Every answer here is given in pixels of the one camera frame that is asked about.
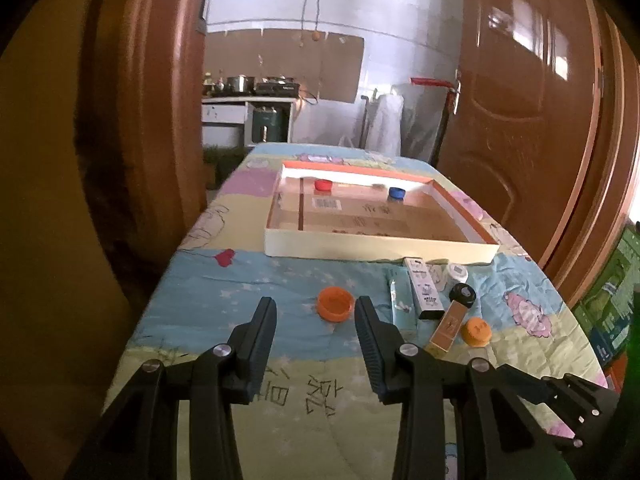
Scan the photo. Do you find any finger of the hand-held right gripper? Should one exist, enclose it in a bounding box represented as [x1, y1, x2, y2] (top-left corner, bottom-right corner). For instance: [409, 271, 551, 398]
[542, 404, 602, 451]
[497, 364, 620, 419]

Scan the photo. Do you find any dark green air fryer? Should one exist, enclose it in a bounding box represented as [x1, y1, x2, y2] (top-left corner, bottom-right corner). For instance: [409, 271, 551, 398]
[251, 105, 290, 143]

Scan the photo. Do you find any black bottle cap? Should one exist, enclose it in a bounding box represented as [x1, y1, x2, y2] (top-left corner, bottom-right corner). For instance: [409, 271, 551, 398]
[448, 283, 476, 310]

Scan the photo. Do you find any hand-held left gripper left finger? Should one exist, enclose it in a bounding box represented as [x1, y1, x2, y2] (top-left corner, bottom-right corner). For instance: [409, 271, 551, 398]
[65, 296, 278, 480]

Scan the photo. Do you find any brown wooden door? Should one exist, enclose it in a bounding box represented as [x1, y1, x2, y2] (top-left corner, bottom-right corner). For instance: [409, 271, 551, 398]
[437, 0, 608, 261]

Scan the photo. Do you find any shallow cardboard tray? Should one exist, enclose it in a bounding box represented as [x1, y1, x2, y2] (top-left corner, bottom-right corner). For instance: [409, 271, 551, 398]
[263, 161, 501, 266]

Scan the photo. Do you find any cardboard wall sheet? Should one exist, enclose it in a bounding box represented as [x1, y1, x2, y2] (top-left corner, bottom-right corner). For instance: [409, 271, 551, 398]
[205, 29, 365, 103]

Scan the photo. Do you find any crate of green plants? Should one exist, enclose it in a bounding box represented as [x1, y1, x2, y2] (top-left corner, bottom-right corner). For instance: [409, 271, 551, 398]
[202, 146, 247, 187]

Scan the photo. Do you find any black walking cane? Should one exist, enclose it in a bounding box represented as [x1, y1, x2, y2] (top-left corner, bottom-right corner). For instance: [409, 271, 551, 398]
[359, 94, 373, 150]

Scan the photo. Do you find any rolled clear plastic sheet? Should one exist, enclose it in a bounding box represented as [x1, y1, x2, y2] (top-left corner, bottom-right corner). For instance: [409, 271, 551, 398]
[367, 92, 403, 156]

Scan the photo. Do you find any white kitchen counter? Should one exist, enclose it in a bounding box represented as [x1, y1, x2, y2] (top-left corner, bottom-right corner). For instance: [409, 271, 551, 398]
[201, 95, 301, 148]

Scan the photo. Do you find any large orange bottle cap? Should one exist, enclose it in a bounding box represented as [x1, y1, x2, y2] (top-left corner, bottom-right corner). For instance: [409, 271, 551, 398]
[317, 286, 354, 323]

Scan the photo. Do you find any small orange bottle cap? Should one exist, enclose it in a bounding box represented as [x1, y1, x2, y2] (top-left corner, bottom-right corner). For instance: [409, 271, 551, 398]
[460, 318, 491, 347]

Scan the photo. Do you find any green cardboard box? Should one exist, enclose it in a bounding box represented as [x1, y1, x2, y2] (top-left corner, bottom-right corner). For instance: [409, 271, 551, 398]
[574, 225, 640, 371]

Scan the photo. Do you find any teal patterned lighter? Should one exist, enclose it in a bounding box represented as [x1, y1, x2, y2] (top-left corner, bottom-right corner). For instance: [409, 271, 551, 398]
[388, 267, 418, 333]

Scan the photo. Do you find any brown door frame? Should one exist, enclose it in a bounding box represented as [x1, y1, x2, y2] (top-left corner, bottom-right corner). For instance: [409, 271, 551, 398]
[75, 0, 640, 306]

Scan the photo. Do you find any metal door handle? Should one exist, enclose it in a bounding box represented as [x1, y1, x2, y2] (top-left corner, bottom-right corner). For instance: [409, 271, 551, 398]
[451, 67, 464, 116]

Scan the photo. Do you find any black gas stove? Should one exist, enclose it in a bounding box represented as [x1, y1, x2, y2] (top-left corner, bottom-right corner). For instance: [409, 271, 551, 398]
[255, 77, 301, 96]

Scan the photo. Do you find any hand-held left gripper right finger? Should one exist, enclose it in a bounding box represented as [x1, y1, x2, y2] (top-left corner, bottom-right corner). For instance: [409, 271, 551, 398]
[354, 296, 576, 480]

